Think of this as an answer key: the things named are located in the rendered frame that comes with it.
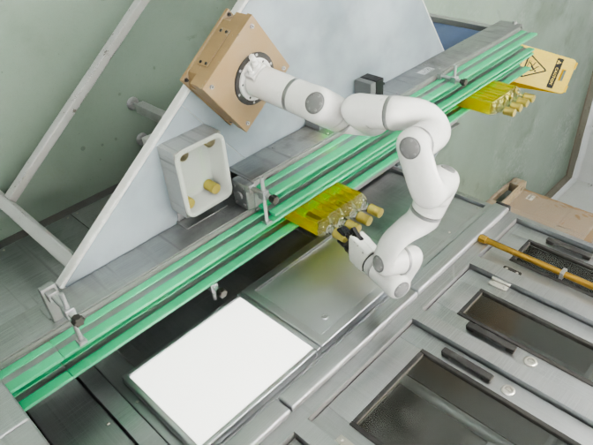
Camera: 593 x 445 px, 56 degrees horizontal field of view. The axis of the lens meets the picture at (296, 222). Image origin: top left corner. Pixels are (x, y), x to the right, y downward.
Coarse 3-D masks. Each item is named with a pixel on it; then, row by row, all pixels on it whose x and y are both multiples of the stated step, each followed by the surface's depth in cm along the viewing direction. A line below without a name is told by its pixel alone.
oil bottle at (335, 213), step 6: (312, 198) 187; (318, 198) 187; (306, 204) 185; (312, 204) 184; (318, 204) 184; (324, 204) 184; (330, 204) 184; (324, 210) 181; (330, 210) 181; (336, 210) 181; (330, 216) 179; (336, 216) 179; (342, 216) 180; (336, 222) 180
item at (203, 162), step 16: (224, 144) 165; (176, 160) 155; (192, 160) 168; (208, 160) 173; (224, 160) 168; (192, 176) 171; (208, 176) 175; (224, 176) 172; (192, 192) 173; (208, 192) 175; (224, 192) 175; (192, 208) 169; (208, 208) 171
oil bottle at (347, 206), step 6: (324, 192) 190; (330, 192) 189; (324, 198) 187; (330, 198) 187; (336, 198) 186; (342, 198) 186; (336, 204) 184; (342, 204) 183; (348, 204) 183; (354, 204) 184; (342, 210) 182; (348, 210) 182; (348, 216) 183
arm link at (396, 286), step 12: (408, 252) 149; (420, 252) 152; (420, 264) 151; (372, 276) 158; (384, 276) 154; (396, 276) 152; (408, 276) 153; (384, 288) 154; (396, 288) 152; (408, 288) 154
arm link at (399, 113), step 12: (396, 96) 136; (408, 96) 136; (384, 108) 135; (396, 108) 134; (408, 108) 134; (420, 108) 134; (432, 108) 135; (384, 120) 136; (396, 120) 135; (408, 120) 135; (420, 120) 136; (432, 120) 133; (444, 120) 135; (432, 132) 129; (444, 132) 133; (444, 144) 134
